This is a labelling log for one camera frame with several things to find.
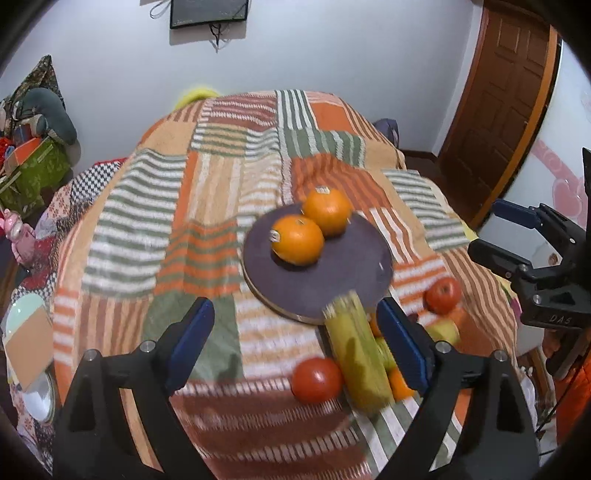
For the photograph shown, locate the red tomato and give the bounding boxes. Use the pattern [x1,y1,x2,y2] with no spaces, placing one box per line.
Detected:
[424,276,462,315]
[291,357,344,404]

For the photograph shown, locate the small tangerine front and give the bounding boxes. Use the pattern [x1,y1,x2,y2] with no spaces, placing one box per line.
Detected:
[388,368,416,402]

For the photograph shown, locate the small tangerine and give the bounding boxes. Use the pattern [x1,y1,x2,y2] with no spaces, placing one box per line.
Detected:
[369,313,383,338]
[388,368,416,402]

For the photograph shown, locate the yellow corn cob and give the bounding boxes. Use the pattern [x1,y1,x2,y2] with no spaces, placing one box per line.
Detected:
[324,291,394,416]
[375,318,462,372]

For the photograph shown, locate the large orange with sticker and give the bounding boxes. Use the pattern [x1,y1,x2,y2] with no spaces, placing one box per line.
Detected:
[301,186,353,238]

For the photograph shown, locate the brown wooden door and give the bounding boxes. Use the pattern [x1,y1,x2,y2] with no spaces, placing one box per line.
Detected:
[438,1,559,230]

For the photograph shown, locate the purple round plate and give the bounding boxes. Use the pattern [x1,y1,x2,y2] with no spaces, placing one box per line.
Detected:
[242,204,394,325]

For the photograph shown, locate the purple bag on floor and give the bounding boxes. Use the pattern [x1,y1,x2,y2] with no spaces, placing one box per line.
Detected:
[373,118,400,148]

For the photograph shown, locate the pink toy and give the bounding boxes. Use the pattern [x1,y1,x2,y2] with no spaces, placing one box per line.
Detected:
[1,209,36,268]

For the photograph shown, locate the striped patchwork blanket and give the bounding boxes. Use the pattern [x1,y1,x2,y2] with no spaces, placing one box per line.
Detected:
[51,90,517,479]

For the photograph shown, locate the checkered black white cloth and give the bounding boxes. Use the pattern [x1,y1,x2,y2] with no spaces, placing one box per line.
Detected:
[70,159,124,204]

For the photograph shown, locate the green storage box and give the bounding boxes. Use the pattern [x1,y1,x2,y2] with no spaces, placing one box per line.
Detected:
[1,138,71,218]

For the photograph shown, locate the grey plush toy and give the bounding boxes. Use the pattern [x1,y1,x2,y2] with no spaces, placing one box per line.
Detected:
[16,88,77,146]

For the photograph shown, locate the yellow pillow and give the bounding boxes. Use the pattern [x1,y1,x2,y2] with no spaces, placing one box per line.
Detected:
[174,86,221,110]

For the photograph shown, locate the camouflage cushion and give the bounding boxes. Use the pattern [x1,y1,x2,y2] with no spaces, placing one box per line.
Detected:
[1,55,65,131]

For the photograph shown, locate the small black wall monitor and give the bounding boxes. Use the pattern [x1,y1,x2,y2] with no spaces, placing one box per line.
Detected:
[169,0,249,29]

